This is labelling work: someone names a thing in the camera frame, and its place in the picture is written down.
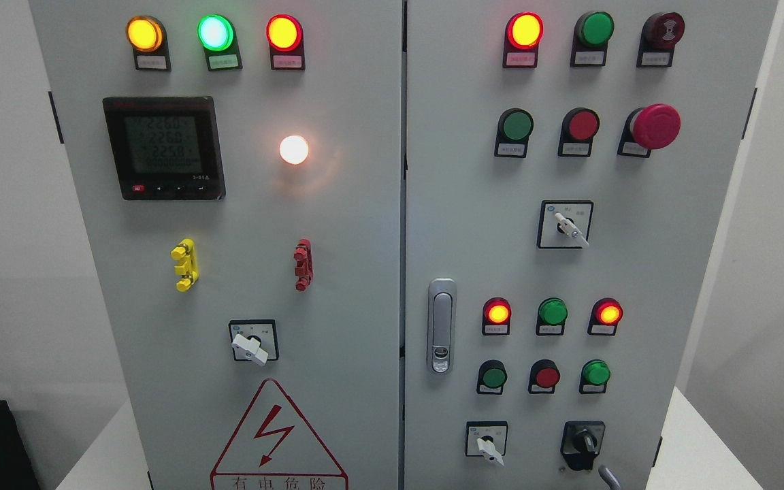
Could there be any black rotary knob switch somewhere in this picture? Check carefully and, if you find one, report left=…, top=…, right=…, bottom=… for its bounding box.
left=560, top=421, right=606, bottom=471

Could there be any red lit indicator lower left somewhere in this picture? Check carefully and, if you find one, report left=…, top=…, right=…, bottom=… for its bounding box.
left=482, top=297, right=512, bottom=337

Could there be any white glowing indicator light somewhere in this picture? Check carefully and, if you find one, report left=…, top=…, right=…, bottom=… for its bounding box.
left=279, top=135, right=309, bottom=165

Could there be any green push button lower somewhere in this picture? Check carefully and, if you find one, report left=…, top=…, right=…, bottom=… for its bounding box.
left=476, top=359, right=508, bottom=395

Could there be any green push button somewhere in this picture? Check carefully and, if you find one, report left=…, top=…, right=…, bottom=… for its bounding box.
left=476, top=359, right=508, bottom=395
left=494, top=108, right=534, bottom=159

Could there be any green push button upper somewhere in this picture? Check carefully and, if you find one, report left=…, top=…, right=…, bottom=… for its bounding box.
left=494, top=108, right=534, bottom=159

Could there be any grey cabinet left door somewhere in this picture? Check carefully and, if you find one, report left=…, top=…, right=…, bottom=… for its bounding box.
left=30, top=1, right=404, bottom=489

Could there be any grey cabinet door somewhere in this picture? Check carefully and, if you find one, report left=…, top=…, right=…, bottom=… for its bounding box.
left=30, top=1, right=404, bottom=489
left=402, top=1, right=778, bottom=489

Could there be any green indicator lower middle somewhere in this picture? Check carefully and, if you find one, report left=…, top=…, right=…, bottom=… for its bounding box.
left=536, top=297, right=568, bottom=337

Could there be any grey cabinet right door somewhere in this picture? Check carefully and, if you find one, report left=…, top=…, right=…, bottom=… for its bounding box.
left=402, top=1, right=778, bottom=489

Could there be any red push button lower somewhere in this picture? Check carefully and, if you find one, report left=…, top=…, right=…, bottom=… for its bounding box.
left=527, top=359, right=561, bottom=394

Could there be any red push button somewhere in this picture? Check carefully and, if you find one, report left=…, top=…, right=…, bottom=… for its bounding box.
left=557, top=108, right=600, bottom=157
left=527, top=359, right=561, bottom=394

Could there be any red push button upper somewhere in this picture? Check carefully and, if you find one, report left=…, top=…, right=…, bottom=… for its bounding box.
left=557, top=108, right=600, bottom=157

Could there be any red indicator lower right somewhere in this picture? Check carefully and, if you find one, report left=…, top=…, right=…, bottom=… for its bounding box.
left=587, top=297, right=623, bottom=337

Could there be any red electric hazard warning sticker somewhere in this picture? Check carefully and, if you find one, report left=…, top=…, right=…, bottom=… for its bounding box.
left=210, top=378, right=349, bottom=489

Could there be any green illuminated button lower right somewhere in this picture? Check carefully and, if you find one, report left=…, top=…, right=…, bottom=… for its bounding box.
left=578, top=359, right=612, bottom=394

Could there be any black digital power meter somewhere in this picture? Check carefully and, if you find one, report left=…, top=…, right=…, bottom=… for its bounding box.
left=103, top=96, right=226, bottom=201

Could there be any red lit indicator right door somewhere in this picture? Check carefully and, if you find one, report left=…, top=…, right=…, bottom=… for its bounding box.
left=503, top=12, right=544, bottom=69

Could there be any green lit indicator light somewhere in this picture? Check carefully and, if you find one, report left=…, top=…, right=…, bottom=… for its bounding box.
left=197, top=14, right=242, bottom=71

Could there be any red emergency stop mushroom button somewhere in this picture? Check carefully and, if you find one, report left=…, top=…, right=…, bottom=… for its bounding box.
left=618, top=103, right=681, bottom=159

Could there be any green indicator top right door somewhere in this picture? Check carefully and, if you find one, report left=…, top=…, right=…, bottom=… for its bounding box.
left=570, top=10, right=614, bottom=67

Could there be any yellow indicator light top left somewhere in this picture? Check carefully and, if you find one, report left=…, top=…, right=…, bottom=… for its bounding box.
left=125, top=16, right=172, bottom=71

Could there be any dark red buzzer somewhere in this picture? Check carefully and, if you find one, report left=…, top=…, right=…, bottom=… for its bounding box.
left=636, top=12, right=685, bottom=68

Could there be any silver door latch handle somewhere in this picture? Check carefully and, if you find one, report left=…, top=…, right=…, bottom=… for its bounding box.
left=427, top=277, right=457, bottom=374

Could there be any red terminal post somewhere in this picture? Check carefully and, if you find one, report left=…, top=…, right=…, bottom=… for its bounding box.
left=293, top=238, right=314, bottom=292

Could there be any white-handle selector switch left door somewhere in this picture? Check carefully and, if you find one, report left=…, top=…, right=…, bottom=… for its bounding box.
left=228, top=319, right=279, bottom=366

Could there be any white-handle selector switch upper right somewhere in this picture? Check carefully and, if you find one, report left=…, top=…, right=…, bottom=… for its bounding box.
left=536, top=199, right=594, bottom=249

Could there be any white-handle selector switch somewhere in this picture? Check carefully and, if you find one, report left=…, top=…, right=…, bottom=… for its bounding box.
left=536, top=199, right=594, bottom=249
left=465, top=421, right=509, bottom=468

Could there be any yellow terminal post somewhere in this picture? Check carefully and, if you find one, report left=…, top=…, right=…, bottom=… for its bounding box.
left=170, top=237, right=199, bottom=293

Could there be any white-handle selector switch lower right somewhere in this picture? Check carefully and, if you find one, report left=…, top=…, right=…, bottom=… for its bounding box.
left=465, top=421, right=509, bottom=468

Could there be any red-ring yellow indicator light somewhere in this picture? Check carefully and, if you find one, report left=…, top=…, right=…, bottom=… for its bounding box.
left=265, top=14, right=306, bottom=71

